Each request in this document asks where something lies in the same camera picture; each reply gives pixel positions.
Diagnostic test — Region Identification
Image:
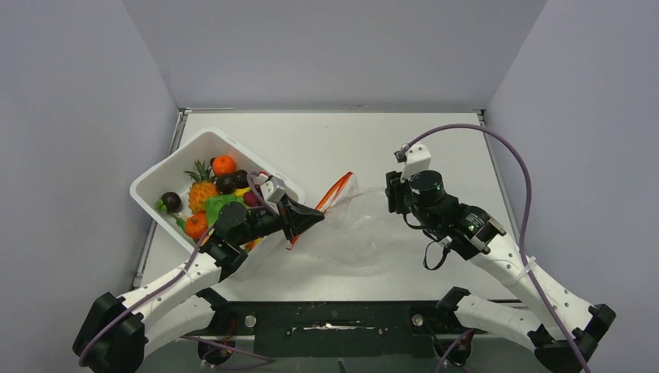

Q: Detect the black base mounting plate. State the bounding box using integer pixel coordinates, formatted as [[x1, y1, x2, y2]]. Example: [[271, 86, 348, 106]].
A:
[[195, 301, 464, 357]]

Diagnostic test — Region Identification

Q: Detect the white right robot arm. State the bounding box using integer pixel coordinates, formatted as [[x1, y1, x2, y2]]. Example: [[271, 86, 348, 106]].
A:
[[385, 170, 616, 372]]

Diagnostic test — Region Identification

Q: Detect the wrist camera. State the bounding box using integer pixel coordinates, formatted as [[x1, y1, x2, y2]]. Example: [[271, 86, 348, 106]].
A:
[[256, 173, 287, 206], [394, 143, 431, 182]]

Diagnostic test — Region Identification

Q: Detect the white plastic food bin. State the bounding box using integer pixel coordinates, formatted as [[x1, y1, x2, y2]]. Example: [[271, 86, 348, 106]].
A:
[[130, 127, 305, 285]]

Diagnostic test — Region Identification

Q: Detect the green lettuce head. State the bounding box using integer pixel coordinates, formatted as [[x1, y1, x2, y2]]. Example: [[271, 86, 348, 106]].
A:
[[204, 194, 245, 226]]

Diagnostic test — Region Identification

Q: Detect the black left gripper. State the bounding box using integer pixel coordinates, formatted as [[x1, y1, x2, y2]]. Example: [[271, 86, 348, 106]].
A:
[[235, 193, 325, 246]]

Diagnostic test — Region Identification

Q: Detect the clear orange-zip bag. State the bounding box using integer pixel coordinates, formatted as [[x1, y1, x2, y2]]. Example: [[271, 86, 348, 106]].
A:
[[290, 172, 414, 267]]

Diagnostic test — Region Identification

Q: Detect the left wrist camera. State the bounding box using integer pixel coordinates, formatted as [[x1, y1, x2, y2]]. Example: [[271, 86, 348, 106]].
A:
[[256, 173, 287, 206]]

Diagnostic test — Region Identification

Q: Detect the toy pineapple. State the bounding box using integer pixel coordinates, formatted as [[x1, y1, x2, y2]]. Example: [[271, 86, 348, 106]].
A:
[[185, 159, 219, 214]]

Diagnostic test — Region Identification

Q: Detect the yellow banana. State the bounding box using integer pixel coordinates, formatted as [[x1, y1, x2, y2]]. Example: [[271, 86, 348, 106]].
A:
[[233, 186, 251, 197]]

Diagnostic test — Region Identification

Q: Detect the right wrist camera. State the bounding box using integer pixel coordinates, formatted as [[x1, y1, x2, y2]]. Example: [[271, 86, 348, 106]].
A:
[[394, 143, 431, 182]]

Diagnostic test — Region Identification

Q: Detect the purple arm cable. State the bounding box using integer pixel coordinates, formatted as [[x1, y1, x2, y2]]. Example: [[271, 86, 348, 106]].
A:
[[399, 124, 593, 373], [78, 171, 274, 371]]

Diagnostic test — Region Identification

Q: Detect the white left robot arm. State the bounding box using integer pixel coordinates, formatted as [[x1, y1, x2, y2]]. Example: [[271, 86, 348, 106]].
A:
[[73, 196, 325, 372]]

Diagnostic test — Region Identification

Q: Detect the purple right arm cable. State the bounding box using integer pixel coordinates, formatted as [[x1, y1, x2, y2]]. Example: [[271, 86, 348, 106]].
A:
[[399, 124, 593, 373]]

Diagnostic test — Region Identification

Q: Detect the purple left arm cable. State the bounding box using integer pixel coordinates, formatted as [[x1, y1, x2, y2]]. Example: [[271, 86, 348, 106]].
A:
[[78, 171, 274, 371]]

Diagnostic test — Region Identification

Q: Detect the dark mangosteen with green leaves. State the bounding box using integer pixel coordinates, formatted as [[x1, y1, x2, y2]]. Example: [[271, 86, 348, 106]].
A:
[[155, 191, 182, 214]]

